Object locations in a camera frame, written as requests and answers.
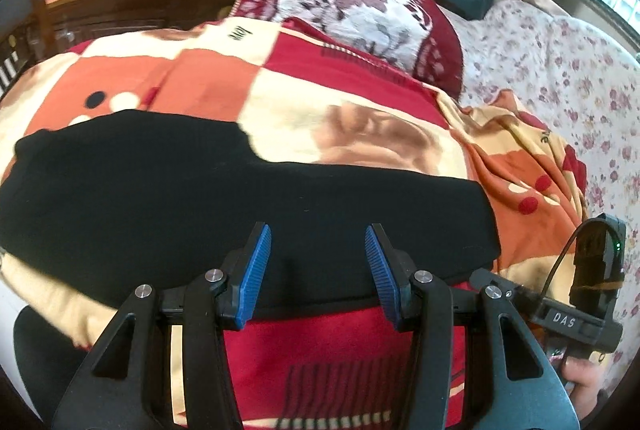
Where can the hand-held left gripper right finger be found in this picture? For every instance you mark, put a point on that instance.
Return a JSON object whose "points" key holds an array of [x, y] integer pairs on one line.
{"points": [[382, 280]]}

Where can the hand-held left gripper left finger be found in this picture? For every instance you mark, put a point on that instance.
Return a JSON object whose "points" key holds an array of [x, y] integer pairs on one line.
{"points": [[255, 275]]}

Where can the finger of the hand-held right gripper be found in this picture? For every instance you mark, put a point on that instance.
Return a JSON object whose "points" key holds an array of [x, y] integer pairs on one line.
{"points": [[500, 281]]}

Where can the black pants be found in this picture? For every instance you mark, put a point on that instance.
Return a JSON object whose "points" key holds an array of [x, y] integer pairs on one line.
{"points": [[200, 210]]}

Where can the person's right hand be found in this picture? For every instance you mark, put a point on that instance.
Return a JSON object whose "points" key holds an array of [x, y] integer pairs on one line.
{"points": [[590, 380]]}

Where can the red orange printed blanket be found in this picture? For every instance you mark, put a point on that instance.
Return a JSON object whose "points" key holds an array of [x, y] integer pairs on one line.
{"points": [[300, 110]]}

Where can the floral bed sheet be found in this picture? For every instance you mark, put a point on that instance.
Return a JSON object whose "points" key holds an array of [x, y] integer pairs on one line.
{"points": [[575, 85]]}

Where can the dark cloth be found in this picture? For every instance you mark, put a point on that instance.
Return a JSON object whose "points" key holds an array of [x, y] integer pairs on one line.
{"points": [[40, 360]]}

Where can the red white floral pillow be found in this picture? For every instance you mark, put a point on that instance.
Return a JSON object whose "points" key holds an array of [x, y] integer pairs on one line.
{"points": [[350, 0]]}

